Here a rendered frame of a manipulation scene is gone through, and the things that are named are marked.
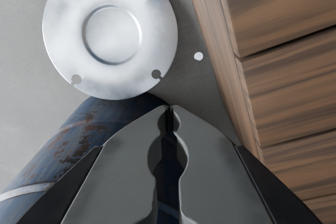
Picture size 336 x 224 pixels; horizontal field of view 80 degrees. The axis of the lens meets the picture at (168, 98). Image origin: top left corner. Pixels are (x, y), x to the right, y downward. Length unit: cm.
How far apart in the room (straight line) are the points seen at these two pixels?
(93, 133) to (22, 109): 37
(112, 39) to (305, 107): 39
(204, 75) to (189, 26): 13
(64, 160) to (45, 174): 3
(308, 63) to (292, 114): 5
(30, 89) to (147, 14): 40
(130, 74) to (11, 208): 31
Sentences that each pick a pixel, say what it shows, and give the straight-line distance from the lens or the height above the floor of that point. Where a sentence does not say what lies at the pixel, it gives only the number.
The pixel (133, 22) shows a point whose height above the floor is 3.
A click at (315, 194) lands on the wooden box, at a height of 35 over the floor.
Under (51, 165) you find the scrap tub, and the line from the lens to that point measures 37.
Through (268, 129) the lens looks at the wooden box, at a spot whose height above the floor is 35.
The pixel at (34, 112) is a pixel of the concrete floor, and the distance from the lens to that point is 72.
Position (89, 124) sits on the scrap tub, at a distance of 44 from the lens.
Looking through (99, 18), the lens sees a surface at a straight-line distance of 49.
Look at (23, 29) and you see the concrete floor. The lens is 62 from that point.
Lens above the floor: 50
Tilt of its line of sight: 61 degrees down
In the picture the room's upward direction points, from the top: 178 degrees counter-clockwise
